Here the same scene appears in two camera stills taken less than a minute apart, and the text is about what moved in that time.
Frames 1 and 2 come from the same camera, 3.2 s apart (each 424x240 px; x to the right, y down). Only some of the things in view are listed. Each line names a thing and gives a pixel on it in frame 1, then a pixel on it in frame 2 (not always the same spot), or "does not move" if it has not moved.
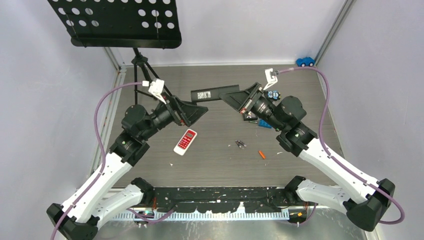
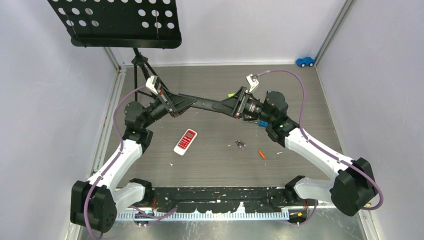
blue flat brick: x=263 y=123 does not move
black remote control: x=211 y=94 → x=206 y=104
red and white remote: x=185 y=142 does not move
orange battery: x=262 y=154 does not move
